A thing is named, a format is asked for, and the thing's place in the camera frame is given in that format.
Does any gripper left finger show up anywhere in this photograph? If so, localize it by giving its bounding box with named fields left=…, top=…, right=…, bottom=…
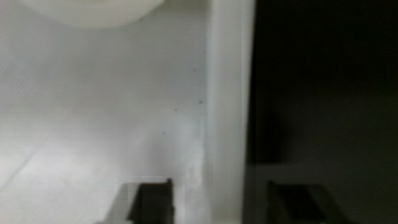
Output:
left=125, top=178, right=173, bottom=224

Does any white square tabletop part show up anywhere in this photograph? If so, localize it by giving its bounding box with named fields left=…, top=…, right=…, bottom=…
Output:
left=0, top=0, right=253, bottom=224

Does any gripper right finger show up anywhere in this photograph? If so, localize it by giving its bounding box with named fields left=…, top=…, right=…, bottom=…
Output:
left=268, top=182, right=344, bottom=224

